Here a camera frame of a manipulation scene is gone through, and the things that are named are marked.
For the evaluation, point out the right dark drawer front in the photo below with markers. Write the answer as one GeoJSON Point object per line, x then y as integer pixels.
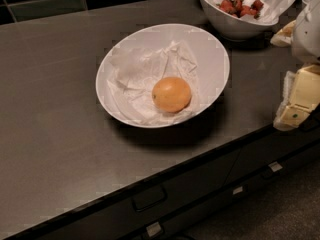
{"type": "Point", "coordinates": [271, 153]}

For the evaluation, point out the dark drawer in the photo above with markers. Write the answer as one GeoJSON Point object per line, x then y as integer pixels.
{"type": "Point", "coordinates": [174, 225]}
{"type": "Point", "coordinates": [147, 206]}
{"type": "Point", "coordinates": [271, 153]}

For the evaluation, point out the white bowl with strawberries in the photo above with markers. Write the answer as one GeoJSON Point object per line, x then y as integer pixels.
{"type": "Point", "coordinates": [235, 28]}

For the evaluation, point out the white paper in large bowl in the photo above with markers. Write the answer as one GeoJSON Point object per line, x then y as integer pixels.
{"type": "Point", "coordinates": [137, 70]}

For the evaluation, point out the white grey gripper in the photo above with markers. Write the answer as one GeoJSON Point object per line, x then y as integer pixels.
{"type": "Point", "coordinates": [307, 34]}

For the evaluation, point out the orange fruit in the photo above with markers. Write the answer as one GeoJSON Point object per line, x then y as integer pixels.
{"type": "Point", "coordinates": [171, 94]}

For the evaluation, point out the lower dark drawer front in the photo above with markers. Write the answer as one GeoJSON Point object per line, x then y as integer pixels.
{"type": "Point", "coordinates": [174, 225]}

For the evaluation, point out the upper dark drawer front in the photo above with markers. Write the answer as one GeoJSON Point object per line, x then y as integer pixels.
{"type": "Point", "coordinates": [147, 206]}

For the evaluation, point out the large white bowl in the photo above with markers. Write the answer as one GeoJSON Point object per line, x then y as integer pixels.
{"type": "Point", "coordinates": [212, 59]}

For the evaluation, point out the red strawberries pile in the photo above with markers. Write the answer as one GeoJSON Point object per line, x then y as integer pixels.
{"type": "Point", "coordinates": [239, 9]}

